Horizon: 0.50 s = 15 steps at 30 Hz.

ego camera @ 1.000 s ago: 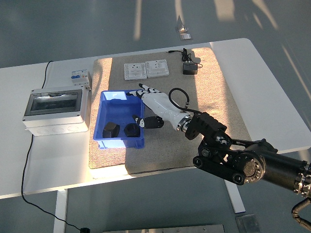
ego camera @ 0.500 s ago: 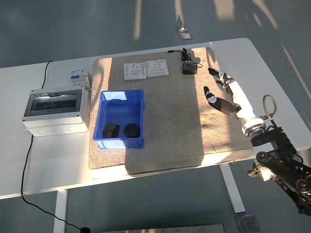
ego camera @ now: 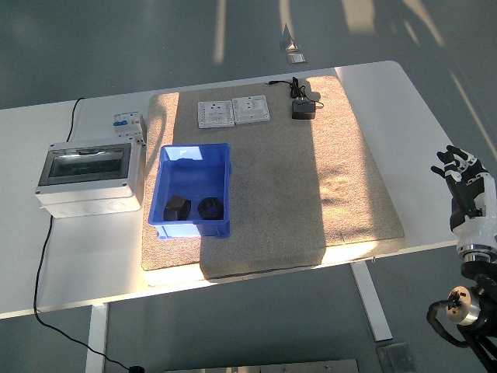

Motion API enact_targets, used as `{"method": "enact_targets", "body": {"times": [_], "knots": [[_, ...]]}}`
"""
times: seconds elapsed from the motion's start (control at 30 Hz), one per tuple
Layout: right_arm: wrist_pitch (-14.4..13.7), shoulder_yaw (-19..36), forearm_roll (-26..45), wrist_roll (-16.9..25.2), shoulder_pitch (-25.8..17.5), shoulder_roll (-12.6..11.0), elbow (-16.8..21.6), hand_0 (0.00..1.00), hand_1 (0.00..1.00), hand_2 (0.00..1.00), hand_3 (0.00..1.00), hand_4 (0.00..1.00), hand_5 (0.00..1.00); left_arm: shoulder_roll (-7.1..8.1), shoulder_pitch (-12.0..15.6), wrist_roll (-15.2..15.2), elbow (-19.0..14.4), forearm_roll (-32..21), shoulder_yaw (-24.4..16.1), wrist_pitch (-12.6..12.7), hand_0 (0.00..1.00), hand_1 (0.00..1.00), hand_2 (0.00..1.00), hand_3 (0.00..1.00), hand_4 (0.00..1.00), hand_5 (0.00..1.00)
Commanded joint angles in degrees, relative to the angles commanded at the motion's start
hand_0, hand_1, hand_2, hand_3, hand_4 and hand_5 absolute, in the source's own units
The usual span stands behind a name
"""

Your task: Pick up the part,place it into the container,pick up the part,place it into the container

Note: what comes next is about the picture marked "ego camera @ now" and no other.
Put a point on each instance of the silver floor socket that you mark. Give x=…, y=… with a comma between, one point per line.
x=290, y=44

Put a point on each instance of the white electrical distribution box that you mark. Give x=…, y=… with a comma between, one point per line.
x=87, y=182

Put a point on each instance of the grey-brown mat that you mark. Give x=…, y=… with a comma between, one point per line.
x=272, y=202

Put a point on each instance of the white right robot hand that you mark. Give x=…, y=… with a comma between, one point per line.
x=475, y=229

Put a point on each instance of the black power adapter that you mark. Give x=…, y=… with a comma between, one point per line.
x=303, y=110

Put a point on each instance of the white table leg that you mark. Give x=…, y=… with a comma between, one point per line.
x=96, y=338
x=370, y=303

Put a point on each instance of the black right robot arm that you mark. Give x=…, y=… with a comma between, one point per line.
x=477, y=272

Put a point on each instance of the black plug on floor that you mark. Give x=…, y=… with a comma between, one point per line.
x=136, y=368

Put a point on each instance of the black hexagonal nut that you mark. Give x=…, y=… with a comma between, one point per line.
x=210, y=208
x=178, y=208

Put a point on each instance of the small grey metal plate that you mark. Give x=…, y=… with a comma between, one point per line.
x=396, y=359

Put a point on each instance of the white blue circuit breaker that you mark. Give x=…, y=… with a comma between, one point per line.
x=126, y=122

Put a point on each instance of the blue plastic box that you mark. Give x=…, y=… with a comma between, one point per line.
x=186, y=175

